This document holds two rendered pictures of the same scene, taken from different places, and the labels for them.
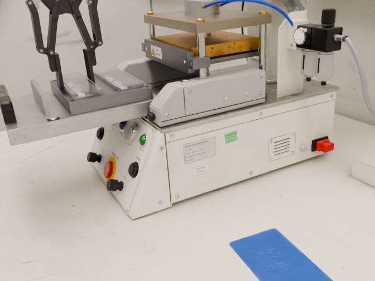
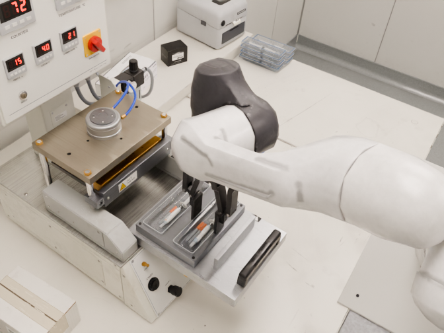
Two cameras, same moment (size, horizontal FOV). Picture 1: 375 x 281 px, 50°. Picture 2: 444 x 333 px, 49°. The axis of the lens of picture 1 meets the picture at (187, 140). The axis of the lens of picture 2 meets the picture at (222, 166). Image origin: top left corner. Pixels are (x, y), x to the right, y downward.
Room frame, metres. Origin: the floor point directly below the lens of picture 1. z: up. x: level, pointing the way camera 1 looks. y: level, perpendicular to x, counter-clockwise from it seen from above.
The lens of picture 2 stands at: (1.17, 0.81, 1.86)
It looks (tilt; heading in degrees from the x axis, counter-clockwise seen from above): 44 degrees down; 237
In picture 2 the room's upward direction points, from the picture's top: 6 degrees clockwise
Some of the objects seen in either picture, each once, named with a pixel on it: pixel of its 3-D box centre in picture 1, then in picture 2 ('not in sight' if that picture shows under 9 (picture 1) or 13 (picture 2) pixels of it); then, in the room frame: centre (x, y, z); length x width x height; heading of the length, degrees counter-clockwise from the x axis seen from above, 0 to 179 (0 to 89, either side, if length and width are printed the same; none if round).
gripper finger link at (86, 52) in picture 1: (89, 66); (196, 206); (0.82, 0.19, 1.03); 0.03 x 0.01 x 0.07; 26
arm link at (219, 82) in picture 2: not in sight; (234, 107); (0.80, 0.26, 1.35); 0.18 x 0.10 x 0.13; 96
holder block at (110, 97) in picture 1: (99, 88); (191, 217); (0.83, 0.18, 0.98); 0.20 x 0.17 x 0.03; 26
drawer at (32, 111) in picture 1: (77, 98); (208, 230); (0.81, 0.22, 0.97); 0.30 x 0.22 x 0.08; 116
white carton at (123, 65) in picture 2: not in sight; (127, 79); (0.69, -0.60, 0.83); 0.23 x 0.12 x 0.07; 38
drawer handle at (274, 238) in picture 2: (4, 102); (259, 256); (0.75, 0.35, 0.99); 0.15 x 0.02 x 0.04; 26
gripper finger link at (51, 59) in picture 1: (46, 59); (226, 215); (0.79, 0.26, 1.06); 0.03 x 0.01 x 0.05; 116
